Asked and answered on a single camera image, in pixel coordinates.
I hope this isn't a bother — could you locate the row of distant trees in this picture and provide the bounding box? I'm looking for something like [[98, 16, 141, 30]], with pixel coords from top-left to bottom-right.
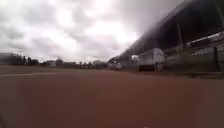
[[0, 53, 109, 70]]

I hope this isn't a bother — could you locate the reddish brown running track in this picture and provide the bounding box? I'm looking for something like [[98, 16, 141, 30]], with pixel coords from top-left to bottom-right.
[[0, 69, 224, 128]]

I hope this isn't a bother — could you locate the strip of grass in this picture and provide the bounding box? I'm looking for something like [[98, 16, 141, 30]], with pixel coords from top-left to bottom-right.
[[0, 64, 116, 76]]

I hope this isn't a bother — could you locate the large grandstand building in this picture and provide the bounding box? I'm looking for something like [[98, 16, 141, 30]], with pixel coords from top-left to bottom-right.
[[108, 0, 224, 75]]

